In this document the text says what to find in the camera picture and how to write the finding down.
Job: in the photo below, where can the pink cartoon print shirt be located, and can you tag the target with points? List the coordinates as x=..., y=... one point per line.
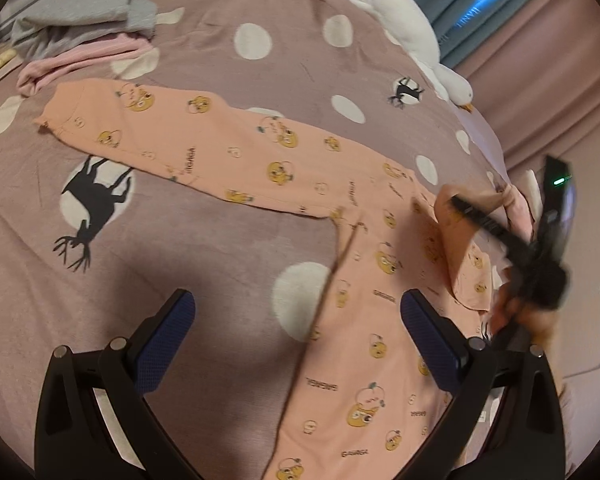
x=363, y=403

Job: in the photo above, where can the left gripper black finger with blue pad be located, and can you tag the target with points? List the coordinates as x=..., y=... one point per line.
x=526, y=439
x=93, y=418

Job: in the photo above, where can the pink garment in pile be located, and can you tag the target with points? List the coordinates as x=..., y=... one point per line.
x=38, y=74

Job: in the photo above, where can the folded white garment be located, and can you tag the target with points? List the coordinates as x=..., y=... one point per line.
x=530, y=189

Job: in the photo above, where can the grey garment pile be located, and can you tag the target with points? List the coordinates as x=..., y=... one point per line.
x=52, y=27

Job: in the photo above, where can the folded pink garment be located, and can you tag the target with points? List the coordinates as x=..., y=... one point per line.
x=517, y=212

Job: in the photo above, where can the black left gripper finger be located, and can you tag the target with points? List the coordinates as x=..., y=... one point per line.
x=512, y=242

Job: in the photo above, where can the person's right hand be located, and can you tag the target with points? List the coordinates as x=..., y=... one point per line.
x=540, y=324

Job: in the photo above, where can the white goose plush toy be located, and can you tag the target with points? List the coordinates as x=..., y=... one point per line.
x=407, y=24

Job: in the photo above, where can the mauve polka dot bedspread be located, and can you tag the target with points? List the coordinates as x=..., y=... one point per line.
x=88, y=249

